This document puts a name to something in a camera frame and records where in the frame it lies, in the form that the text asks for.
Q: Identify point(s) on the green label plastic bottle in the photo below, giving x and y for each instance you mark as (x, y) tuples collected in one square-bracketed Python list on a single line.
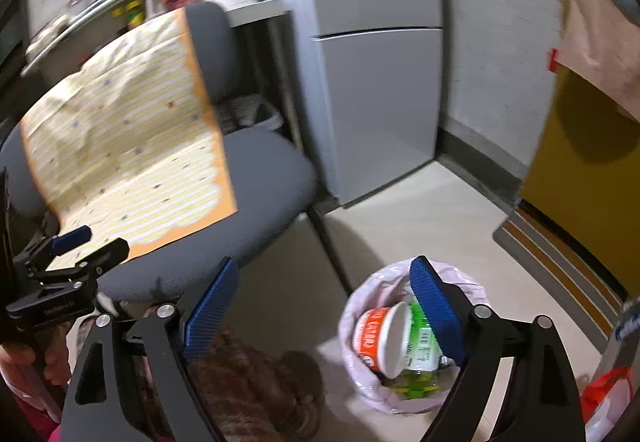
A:
[(422, 347)]

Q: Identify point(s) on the brown striped door mat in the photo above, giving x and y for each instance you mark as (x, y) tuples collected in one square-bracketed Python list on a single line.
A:
[(560, 267)]

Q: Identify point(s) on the white side table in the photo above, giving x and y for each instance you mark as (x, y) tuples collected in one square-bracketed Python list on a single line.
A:
[(255, 12)]

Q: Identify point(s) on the yellow striped paper mat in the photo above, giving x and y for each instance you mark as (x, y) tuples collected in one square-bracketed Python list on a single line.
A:
[(125, 122)]

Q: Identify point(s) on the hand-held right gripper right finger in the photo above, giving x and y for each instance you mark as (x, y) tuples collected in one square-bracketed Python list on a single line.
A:
[(440, 312)]

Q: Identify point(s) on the instant noodle cup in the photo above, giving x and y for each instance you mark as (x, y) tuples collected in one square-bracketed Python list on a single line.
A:
[(372, 332)]

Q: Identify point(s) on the person's left hand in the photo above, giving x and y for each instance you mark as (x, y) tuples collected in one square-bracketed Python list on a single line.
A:
[(55, 357)]

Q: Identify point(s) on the red wall clip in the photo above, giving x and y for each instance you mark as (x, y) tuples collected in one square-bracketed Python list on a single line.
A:
[(554, 59)]

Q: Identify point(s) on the curved metal shelf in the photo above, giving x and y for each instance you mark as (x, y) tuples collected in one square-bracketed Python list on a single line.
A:
[(100, 4)]

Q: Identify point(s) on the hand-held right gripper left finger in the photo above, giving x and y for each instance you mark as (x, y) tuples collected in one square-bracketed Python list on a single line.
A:
[(210, 312)]

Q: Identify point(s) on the red and white plastic bag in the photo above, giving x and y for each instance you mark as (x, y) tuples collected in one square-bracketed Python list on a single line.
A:
[(607, 392)]

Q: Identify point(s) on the yellow door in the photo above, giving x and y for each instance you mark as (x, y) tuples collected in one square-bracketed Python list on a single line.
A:
[(575, 162)]

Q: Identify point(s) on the grey refrigerator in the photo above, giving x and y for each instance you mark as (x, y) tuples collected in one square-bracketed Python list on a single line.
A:
[(380, 97)]

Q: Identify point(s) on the pink plastic bin bag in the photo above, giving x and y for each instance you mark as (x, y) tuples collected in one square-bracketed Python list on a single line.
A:
[(370, 387)]

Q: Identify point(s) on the brown hanging cloth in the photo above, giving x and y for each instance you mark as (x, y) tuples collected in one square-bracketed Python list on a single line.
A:
[(595, 37)]

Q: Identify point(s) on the grey office chair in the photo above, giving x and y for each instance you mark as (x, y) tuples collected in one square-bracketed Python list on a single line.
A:
[(270, 182)]

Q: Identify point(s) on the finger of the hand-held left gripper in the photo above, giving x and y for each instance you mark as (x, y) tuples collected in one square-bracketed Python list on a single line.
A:
[(72, 238), (107, 254)]

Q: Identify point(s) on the person's plaid pants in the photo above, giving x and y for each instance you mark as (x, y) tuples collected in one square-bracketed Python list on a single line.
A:
[(235, 387)]

